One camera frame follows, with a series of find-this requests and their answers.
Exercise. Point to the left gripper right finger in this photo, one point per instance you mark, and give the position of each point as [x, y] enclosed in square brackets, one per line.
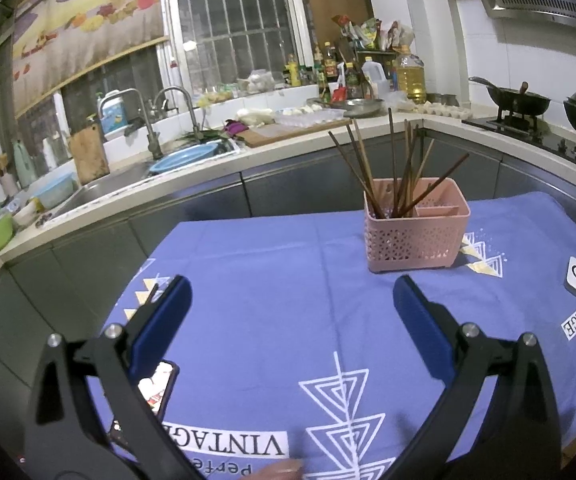
[520, 436]

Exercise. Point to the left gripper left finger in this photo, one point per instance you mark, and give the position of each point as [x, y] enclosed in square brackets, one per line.
[64, 437]

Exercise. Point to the dark wooden chopstick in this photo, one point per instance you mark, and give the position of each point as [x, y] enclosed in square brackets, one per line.
[431, 187]

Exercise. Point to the chrome kitchen faucet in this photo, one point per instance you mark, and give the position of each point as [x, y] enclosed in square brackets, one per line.
[154, 146]

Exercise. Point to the thin stick at table edge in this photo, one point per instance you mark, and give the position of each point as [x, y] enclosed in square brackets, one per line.
[148, 296]

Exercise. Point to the blue printed tablecloth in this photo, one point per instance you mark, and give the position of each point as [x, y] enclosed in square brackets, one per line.
[293, 348]

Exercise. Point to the pink perforated utensil basket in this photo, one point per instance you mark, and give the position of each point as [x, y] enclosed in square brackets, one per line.
[429, 237]

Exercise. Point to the leaning chopstick in basket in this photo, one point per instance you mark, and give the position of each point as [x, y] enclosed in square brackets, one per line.
[415, 177]

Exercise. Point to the wooden cutting board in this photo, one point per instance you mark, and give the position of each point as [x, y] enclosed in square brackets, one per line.
[88, 154]

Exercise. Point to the light wooden chopstick in basket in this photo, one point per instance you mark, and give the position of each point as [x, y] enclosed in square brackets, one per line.
[364, 159]

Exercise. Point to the blue plastic basin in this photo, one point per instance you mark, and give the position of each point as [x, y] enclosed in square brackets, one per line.
[184, 157]

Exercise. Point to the blue detergent bottle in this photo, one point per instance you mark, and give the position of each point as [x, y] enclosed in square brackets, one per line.
[112, 113]

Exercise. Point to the black wok on stove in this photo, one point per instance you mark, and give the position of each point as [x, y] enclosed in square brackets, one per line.
[516, 102]

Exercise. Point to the metal bowl on counter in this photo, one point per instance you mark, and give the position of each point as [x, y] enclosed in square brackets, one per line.
[359, 108]

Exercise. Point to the large cooking oil bottle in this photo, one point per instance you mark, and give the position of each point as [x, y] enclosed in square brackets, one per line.
[411, 75]

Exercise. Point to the white plastic jug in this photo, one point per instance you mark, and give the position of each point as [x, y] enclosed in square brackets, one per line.
[374, 73]

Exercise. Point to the fruit print window blind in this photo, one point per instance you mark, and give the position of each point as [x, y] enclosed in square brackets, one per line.
[57, 41]

